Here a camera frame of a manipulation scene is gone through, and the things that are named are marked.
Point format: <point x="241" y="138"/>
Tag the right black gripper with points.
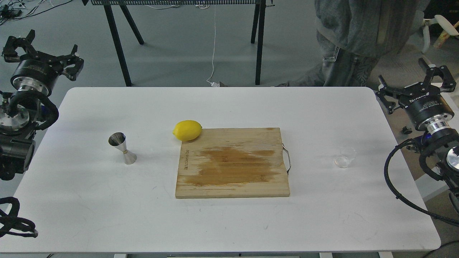
<point x="423" y="101"/>

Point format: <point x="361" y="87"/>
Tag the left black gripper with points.
<point x="39" y="71"/>

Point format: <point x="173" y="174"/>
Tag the small clear measuring cup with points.
<point x="346" y="155"/>

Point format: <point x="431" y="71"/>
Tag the steel double jigger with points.
<point x="118" y="140"/>

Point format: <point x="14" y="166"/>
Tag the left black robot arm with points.
<point x="29" y="109"/>

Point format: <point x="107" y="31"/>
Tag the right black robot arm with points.
<point x="437" y="157"/>

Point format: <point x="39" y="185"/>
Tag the person in grey clothes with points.
<point x="353" y="35"/>

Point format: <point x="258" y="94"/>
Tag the yellow lemon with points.
<point x="187" y="130"/>

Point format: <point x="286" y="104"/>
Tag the bamboo cutting board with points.
<point x="233" y="163"/>

